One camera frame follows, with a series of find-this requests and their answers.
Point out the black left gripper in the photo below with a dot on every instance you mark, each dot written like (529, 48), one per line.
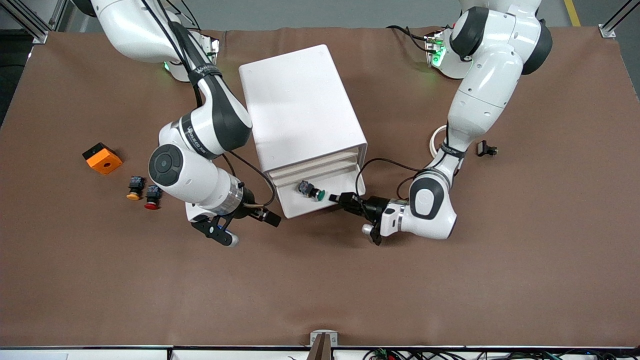
(374, 206)

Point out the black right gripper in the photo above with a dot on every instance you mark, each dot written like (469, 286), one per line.
(248, 208)

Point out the white plastic drawer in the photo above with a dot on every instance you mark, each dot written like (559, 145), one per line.
(320, 170)
(300, 207)
(320, 160)

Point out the green push button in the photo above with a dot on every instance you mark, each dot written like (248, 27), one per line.
(320, 195)

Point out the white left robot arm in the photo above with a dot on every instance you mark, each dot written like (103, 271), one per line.
(480, 75)

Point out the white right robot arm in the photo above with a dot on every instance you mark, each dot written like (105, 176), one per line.
(185, 175)

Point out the white drawer cabinet shell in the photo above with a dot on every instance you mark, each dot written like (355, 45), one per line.
(300, 100)

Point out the red push button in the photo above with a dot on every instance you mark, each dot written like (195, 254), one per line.
(152, 204)

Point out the yellow push button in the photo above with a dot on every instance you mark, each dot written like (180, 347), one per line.
(134, 195)

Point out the white curved pipe clamp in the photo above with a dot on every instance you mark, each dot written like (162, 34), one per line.
(436, 132)

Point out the brown table mat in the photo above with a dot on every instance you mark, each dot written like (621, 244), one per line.
(450, 275)

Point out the orange box with hole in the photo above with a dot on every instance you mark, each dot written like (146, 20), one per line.
(105, 162)

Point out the grey metal mount bracket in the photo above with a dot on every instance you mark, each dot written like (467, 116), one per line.
(315, 337)

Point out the brown tapered post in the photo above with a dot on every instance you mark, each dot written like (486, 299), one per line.
(320, 350)

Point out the aluminium frame strut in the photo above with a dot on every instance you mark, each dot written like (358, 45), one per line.
(39, 36)
(606, 33)

